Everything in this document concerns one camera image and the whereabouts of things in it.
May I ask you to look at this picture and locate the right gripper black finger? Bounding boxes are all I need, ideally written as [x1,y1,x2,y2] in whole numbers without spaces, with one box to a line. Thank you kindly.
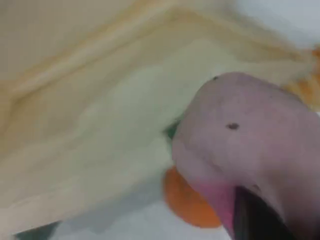
[233,185,297,240]

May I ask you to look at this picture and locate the orange persimmon fruit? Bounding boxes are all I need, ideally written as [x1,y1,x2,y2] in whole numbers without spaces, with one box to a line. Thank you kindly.
[161,166,224,229]

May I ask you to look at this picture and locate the white canvas handbag green handles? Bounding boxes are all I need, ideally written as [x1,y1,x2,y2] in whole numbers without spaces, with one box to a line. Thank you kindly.
[0,0,316,240]

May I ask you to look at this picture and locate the pink peach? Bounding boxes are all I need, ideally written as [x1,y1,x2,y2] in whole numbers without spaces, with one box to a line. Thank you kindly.
[170,71,320,240]

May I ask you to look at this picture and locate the ridged golden bread roll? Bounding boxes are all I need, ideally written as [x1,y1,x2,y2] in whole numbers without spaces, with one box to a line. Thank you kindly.
[281,46,320,111]

